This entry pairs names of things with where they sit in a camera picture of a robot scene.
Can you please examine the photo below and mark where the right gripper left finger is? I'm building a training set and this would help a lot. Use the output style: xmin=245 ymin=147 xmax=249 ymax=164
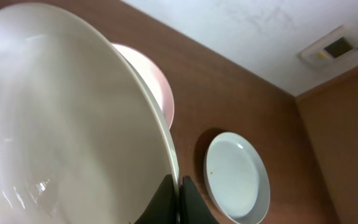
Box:
xmin=134 ymin=175 xmax=177 ymax=224

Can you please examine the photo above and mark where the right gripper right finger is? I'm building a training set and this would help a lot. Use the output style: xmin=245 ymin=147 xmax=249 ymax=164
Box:
xmin=180 ymin=176 xmax=219 ymax=224

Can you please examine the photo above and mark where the light blue plate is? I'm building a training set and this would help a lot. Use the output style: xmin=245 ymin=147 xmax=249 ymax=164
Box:
xmin=203 ymin=132 xmax=270 ymax=224

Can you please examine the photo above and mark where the white plate bottom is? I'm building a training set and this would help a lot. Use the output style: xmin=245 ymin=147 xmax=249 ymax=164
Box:
xmin=0 ymin=3 xmax=179 ymax=223

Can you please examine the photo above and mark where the white plate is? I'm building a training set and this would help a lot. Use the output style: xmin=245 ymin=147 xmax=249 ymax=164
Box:
xmin=0 ymin=3 xmax=179 ymax=223
xmin=112 ymin=43 xmax=175 ymax=128

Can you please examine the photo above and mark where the white plate top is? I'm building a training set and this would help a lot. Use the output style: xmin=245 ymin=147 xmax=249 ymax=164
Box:
xmin=112 ymin=43 xmax=175 ymax=128

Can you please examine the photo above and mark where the white wall socket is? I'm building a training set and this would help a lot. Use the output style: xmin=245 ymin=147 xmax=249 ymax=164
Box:
xmin=298 ymin=26 xmax=358 ymax=68

